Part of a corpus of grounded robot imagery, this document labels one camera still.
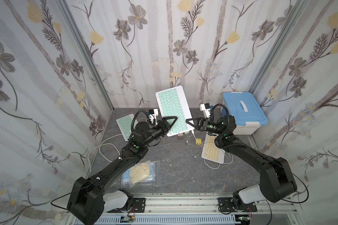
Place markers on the bagged blue masks and gloves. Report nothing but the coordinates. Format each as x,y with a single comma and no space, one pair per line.
142,174

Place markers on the green wireless keyboard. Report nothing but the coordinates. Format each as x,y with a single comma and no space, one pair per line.
173,102
124,124

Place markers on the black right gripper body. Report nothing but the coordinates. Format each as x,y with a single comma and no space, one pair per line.
200,123

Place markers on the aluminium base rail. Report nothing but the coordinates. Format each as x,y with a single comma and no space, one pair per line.
207,209

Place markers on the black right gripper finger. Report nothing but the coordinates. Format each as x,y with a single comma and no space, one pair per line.
195,125
193,120

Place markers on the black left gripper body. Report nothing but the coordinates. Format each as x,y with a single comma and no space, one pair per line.
163,125

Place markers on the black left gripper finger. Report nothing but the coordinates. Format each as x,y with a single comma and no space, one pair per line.
172,123
168,119

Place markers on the yellow charger plug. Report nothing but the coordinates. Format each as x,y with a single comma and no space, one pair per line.
198,141

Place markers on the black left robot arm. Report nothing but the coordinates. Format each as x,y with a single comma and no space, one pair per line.
86,199

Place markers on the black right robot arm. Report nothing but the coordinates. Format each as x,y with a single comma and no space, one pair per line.
276,178

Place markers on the yellow wireless keyboard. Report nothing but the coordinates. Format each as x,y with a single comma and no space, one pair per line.
211,152

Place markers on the blue lid storage box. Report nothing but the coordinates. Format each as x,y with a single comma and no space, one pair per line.
246,110

